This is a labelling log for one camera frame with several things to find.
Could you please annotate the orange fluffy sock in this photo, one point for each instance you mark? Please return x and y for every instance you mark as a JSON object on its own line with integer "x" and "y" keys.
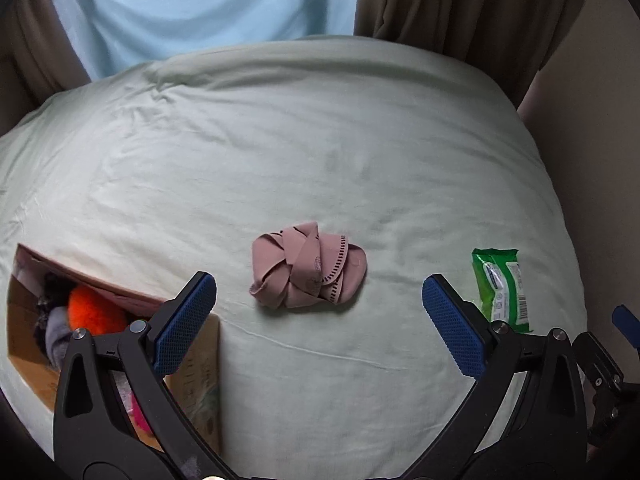
{"x": 97, "y": 312}

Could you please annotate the light blue hanging cloth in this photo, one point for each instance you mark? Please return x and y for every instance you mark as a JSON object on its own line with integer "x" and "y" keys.
{"x": 200, "y": 10}

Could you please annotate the printed cardboard box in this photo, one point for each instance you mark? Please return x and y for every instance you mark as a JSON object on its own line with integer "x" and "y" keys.
{"x": 30, "y": 320}

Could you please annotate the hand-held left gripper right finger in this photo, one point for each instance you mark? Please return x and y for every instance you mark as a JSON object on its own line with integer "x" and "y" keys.
{"x": 452, "y": 325}

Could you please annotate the pink cloth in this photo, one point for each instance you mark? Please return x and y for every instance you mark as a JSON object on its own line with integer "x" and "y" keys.
{"x": 307, "y": 270}

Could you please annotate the green wet wipes packet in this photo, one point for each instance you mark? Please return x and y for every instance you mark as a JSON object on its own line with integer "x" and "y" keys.
{"x": 502, "y": 287}

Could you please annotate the light green bed sheet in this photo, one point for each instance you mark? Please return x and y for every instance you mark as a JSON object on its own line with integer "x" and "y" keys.
{"x": 320, "y": 150}

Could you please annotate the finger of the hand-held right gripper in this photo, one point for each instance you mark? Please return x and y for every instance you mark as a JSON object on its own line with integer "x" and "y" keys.
{"x": 627, "y": 322}
{"x": 597, "y": 360}

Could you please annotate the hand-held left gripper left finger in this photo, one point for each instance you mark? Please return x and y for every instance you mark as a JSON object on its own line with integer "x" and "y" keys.
{"x": 185, "y": 325}

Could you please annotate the black sock bundle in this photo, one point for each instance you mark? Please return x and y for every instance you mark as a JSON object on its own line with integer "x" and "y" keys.
{"x": 57, "y": 287}

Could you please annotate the grey blue sock bundle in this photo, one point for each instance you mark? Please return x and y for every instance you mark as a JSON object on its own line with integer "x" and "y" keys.
{"x": 59, "y": 335}

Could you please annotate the brown curtain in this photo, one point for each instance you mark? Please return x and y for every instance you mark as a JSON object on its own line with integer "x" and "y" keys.
{"x": 465, "y": 15}
{"x": 35, "y": 50}

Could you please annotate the bright pink soft item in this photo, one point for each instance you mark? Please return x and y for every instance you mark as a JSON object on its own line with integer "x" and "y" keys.
{"x": 136, "y": 405}

